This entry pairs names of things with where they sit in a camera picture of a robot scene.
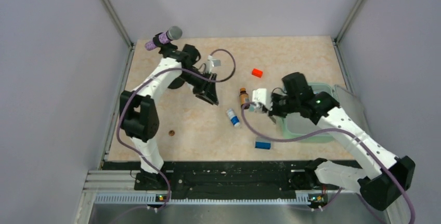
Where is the blue grey small box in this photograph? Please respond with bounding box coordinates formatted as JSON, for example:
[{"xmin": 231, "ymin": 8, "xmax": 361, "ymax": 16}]
[{"xmin": 254, "ymin": 138, "xmax": 271, "ymax": 150}]

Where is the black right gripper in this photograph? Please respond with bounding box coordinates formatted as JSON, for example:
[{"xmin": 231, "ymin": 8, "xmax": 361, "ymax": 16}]
[{"xmin": 263, "ymin": 92, "xmax": 300, "ymax": 118}]

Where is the black microphone stand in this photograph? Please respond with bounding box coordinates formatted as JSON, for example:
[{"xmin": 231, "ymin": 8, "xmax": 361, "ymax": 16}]
[{"xmin": 159, "ymin": 42, "xmax": 184, "ymax": 89}]

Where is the brown medicine bottle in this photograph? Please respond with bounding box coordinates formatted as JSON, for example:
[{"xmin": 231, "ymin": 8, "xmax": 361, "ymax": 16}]
[{"xmin": 239, "ymin": 87, "xmax": 250, "ymax": 109}]

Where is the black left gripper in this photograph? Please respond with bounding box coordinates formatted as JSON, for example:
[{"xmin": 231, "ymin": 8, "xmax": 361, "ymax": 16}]
[{"xmin": 179, "ymin": 68, "xmax": 219, "ymax": 105}]

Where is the white blue small bottle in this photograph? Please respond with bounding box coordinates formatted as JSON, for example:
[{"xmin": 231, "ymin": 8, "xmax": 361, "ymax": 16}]
[{"xmin": 226, "ymin": 109, "xmax": 241, "ymax": 128}]

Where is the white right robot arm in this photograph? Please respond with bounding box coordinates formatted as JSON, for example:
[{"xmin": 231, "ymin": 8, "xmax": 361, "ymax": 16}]
[{"xmin": 261, "ymin": 72, "xmax": 416, "ymax": 210}]

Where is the green plastic medicine box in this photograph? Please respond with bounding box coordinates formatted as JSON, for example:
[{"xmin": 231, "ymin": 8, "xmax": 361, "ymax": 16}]
[{"xmin": 276, "ymin": 83, "xmax": 337, "ymax": 143}]

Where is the translucent box lid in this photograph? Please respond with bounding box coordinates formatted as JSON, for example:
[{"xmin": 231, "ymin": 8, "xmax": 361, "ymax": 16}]
[{"xmin": 334, "ymin": 85, "xmax": 368, "ymax": 131}]

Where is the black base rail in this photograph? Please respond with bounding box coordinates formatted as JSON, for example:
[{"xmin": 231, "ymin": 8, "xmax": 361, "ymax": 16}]
[{"xmin": 133, "ymin": 160, "xmax": 362, "ymax": 202}]

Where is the orange block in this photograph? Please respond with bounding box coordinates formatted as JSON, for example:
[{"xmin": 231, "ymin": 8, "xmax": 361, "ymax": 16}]
[{"xmin": 251, "ymin": 69, "xmax": 263, "ymax": 78}]

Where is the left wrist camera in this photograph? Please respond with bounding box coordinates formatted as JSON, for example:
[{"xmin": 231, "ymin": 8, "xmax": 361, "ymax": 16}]
[{"xmin": 205, "ymin": 55, "xmax": 222, "ymax": 73}]

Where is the purple grey microphone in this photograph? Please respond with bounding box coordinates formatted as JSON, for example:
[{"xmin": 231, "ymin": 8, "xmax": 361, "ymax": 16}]
[{"xmin": 144, "ymin": 26, "xmax": 183, "ymax": 51}]

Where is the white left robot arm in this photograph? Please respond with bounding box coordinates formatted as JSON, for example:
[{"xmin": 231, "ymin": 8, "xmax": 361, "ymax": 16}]
[{"xmin": 119, "ymin": 44, "xmax": 219, "ymax": 189}]

